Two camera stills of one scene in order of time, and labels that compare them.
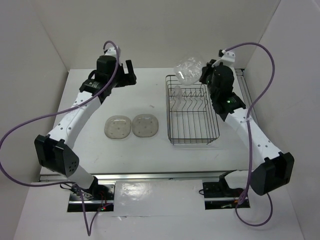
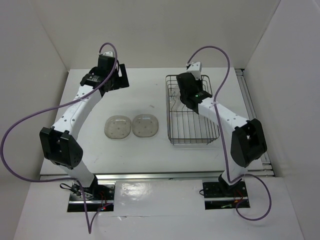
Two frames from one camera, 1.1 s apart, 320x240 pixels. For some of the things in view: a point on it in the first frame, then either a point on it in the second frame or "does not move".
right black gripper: (209, 67) to (199, 82)
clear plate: (117, 127) does not move
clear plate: (145, 125) does not move
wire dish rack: (191, 117) does not move
